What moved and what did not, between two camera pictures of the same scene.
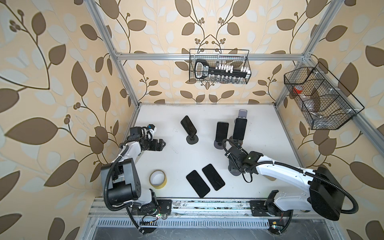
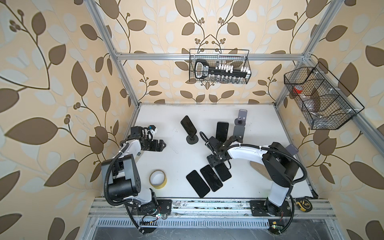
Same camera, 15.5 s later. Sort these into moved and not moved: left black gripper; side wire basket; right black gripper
Moved: right black gripper
Not moved: side wire basket; left black gripper
